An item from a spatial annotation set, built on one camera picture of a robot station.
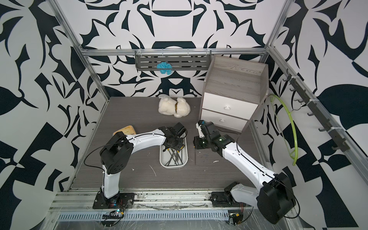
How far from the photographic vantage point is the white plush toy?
103cm

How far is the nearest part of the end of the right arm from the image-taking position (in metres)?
0.57

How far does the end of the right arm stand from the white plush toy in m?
0.32
